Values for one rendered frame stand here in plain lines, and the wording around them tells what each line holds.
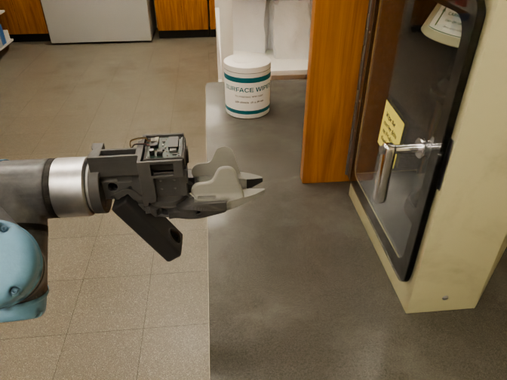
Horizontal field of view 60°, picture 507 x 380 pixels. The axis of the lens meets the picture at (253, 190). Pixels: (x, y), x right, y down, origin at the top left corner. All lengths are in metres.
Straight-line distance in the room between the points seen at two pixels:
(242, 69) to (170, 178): 0.70
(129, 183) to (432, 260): 0.42
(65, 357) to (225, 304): 1.29
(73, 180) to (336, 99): 0.54
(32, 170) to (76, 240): 1.86
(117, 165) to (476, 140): 0.42
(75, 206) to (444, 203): 0.45
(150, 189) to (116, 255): 1.74
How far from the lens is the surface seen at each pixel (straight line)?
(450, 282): 0.71
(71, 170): 0.56
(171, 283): 2.07
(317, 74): 0.86
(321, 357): 0.66
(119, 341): 1.91
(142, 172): 0.52
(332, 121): 0.91
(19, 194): 0.58
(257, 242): 0.81
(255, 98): 1.23
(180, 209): 0.54
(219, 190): 0.54
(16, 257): 0.42
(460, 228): 0.64
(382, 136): 0.72
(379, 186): 0.61
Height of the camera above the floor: 1.47
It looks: 34 degrees down
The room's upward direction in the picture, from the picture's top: straight up
